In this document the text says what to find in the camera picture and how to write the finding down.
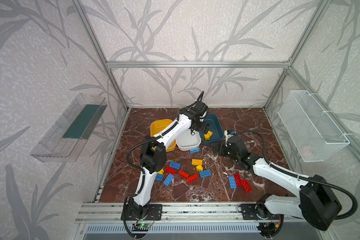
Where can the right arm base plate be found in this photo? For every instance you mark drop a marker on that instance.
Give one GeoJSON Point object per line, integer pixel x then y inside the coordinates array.
{"type": "Point", "coordinates": [257, 212]}

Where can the green circuit board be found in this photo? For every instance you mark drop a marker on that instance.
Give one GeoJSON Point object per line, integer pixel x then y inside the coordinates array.
{"type": "Point", "coordinates": [140, 227]}

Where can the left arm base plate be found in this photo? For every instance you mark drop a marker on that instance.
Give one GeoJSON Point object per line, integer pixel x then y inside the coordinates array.
{"type": "Point", "coordinates": [153, 211]}

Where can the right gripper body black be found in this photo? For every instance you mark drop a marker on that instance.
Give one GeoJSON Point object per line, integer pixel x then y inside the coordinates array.
{"type": "Point", "coordinates": [225, 147]}

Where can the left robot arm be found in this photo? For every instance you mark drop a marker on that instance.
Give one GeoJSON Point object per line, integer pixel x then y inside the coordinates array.
{"type": "Point", "coordinates": [150, 156]}

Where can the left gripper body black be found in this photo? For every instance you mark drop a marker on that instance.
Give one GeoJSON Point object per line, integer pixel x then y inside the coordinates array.
{"type": "Point", "coordinates": [202, 126]}

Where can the red brick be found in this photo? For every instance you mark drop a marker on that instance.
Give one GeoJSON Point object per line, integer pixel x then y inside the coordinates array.
{"type": "Point", "coordinates": [183, 174]}
{"type": "Point", "coordinates": [170, 170]}
{"type": "Point", "coordinates": [238, 180]}
{"type": "Point", "coordinates": [192, 178]}
{"type": "Point", "coordinates": [246, 186]}

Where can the red brick right upper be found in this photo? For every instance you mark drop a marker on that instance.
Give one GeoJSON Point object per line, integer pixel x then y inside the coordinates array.
{"type": "Point", "coordinates": [238, 180]}

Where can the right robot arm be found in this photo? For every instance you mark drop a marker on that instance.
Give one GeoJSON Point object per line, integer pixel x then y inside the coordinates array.
{"type": "Point", "coordinates": [313, 199]}

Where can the yellow plastic bin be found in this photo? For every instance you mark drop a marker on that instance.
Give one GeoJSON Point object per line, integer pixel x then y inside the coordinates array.
{"type": "Point", "coordinates": [158, 126]}

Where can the yellow long brick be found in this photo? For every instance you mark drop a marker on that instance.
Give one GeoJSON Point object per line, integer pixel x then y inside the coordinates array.
{"type": "Point", "coordinates": [196, 162]}

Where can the white wire mesh basket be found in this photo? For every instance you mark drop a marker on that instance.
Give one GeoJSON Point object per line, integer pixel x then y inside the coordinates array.
{"type": "Point", "coordinates": [315, 134]}

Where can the red brick right lower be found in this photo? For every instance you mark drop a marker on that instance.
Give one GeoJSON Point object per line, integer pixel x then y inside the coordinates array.
{"type": "Point", "coordinates": [246, 186]}

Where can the red brick lower middle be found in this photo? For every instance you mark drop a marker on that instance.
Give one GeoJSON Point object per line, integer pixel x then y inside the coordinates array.
{"type": "Point", "coordinates": [192, 178]}

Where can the aluminium front rail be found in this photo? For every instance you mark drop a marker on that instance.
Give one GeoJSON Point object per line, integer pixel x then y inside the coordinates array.
{"type": "Point", "coordinates": [180, 212]}

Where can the white plastic bin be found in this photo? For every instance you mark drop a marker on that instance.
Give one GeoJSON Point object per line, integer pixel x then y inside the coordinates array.
{"type": "Point", "coordinates": [188, 140]}

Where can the blue brick group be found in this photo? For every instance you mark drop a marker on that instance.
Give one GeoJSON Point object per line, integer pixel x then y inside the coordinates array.
{"type": "Point", "coordinates": [232, 182]}

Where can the red brick upper left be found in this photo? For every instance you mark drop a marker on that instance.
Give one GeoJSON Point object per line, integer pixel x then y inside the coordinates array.
{"type": "Point", "coordinates": [170, 170]}

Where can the blue brick by white bin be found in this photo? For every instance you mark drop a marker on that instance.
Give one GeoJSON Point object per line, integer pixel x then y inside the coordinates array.
{"type": "Point", "coordinates": [194, 150]}

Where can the right base wiring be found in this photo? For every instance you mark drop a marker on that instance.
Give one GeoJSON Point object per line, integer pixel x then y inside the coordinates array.
{"type": "Point", "coordinates": [270, 228]}

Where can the clear plastic wall tray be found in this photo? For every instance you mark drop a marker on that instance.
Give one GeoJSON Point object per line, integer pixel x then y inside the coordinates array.
{"type": "Point", "coordinates": [67, 137]}

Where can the teal plastic bin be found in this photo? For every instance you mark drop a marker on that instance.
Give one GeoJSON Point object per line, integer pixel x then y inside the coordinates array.
{"type": "Point", "coordinates": [215, 128]}

